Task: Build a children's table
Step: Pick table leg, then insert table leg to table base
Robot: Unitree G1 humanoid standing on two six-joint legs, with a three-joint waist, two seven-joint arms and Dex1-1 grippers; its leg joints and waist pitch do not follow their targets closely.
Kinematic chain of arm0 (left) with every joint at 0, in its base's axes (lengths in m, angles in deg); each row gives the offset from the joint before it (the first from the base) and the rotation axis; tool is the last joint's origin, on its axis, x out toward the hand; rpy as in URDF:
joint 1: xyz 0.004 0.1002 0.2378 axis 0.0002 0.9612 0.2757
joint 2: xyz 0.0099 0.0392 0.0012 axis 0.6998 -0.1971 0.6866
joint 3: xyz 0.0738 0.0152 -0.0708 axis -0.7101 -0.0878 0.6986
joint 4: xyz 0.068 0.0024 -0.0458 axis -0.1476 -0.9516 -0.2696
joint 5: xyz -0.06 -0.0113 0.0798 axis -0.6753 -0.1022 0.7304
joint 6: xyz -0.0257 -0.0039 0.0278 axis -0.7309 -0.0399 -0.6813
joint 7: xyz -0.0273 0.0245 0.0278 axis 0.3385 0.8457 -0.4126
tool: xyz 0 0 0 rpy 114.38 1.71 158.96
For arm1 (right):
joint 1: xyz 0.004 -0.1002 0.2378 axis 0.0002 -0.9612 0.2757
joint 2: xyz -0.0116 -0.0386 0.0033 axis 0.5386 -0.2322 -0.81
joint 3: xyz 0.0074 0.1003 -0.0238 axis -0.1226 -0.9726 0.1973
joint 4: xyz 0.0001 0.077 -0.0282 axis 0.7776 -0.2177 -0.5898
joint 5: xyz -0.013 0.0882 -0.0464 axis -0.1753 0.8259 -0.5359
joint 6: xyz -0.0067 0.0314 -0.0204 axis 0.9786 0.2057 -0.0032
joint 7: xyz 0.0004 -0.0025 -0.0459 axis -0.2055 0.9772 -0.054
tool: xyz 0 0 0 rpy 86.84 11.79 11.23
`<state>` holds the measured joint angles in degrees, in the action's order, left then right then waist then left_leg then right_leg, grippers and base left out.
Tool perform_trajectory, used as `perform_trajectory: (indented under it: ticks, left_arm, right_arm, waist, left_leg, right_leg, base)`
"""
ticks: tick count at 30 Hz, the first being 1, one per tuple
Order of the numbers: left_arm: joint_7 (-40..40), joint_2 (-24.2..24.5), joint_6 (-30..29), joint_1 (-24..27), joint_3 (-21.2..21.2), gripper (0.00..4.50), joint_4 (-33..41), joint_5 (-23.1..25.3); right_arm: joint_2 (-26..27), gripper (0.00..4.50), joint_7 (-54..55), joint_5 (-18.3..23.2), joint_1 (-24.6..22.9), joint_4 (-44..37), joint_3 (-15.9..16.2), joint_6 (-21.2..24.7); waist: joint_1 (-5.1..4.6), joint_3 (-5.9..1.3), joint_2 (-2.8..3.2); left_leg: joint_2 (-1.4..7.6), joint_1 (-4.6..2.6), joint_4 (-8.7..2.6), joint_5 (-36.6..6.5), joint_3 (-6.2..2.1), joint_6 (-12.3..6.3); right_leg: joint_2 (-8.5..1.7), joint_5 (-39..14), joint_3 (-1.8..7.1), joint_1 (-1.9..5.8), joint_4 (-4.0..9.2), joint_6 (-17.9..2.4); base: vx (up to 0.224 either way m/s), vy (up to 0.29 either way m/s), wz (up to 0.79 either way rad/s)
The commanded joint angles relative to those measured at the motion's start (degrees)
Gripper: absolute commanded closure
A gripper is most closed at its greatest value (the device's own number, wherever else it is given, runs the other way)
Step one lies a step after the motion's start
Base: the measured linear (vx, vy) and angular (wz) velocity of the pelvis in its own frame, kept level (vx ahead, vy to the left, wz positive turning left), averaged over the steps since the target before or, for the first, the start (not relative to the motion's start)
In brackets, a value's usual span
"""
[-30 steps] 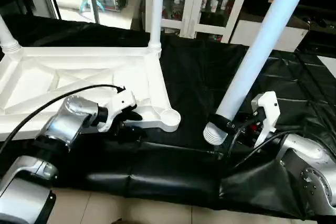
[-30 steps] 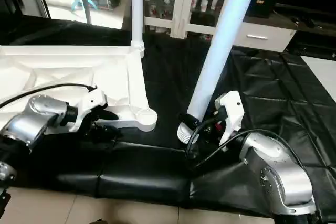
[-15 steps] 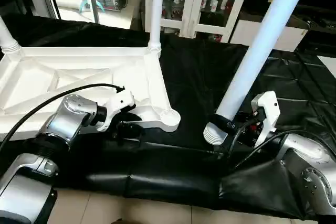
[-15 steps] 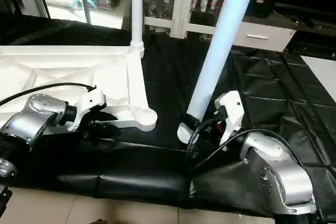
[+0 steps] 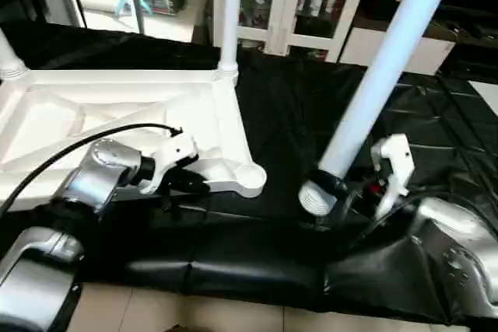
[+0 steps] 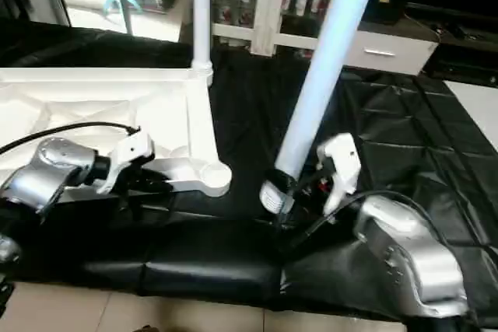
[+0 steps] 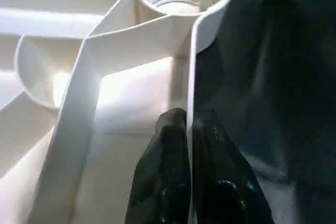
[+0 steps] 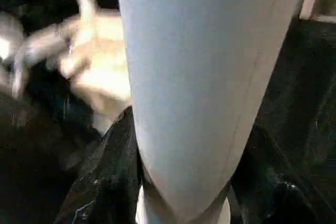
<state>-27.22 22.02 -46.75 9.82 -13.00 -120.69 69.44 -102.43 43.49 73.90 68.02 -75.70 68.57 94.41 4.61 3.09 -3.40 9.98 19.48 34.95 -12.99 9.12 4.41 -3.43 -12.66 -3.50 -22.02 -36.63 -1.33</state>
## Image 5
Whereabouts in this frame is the white plastic table top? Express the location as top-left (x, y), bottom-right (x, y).
top-left (0, 68), bottom-right (268, 213)

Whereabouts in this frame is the white plastic table leg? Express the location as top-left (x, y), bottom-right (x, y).
top-left (299, 0), bottom-right (465, 218)
top-left (216, 0), bottom-right (244, 81)
top-left (0, 27), bottom-right (29, 81)

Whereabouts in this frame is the black work mat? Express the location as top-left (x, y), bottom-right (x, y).
top-left (0, 19), bottom-right (498, 325)

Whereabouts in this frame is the white drawer unit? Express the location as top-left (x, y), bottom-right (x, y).
top-left (338, 27), bottom-right (456, 76)

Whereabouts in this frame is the white flat board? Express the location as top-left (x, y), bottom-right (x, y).
top-left (471, 79), bottom-right (498, 119)

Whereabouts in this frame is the white glass door cabinet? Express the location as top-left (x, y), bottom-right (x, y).
top-left (210, 0), bottom-right (376, 62)

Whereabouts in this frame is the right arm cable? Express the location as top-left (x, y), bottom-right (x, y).
top-left (333, 183), bottom-right (475, 257)

